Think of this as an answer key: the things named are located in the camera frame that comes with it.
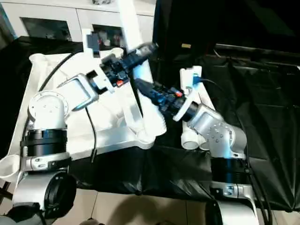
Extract black plastic mat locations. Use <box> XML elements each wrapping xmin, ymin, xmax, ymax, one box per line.
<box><xmin>0</xmin><ymin>35</ymin><xmax>300</xmax><ymax>211</ymax></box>

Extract white cabinet with glass doors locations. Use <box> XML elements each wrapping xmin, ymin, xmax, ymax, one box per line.
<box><xmin>0</xmin><ymin>0</ymin><xmax>157</xmax><ymax>51</ymax></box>

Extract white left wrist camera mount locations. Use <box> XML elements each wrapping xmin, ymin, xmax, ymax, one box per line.
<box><xmin>82</xmin><ymin>28</ymin><xmax>116</xmax><ymax>95</ymax></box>

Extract white plastic table top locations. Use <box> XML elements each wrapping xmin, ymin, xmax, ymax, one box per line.
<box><xmin>0</xmin><ymin>48</ymin><xmax>167</xmax><ymax>182</ymax></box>

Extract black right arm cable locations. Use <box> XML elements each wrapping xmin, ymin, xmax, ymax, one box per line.
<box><xmin>200</xmin><ymin>78</ymin><xmax>272</xmax><ymax>225</ymax></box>

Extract black metal frame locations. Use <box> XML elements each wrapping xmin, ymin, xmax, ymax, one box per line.
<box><xmin>215</xmin><ymin>43</ymin><xmax>300</xmax><ymax>71</ymax></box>

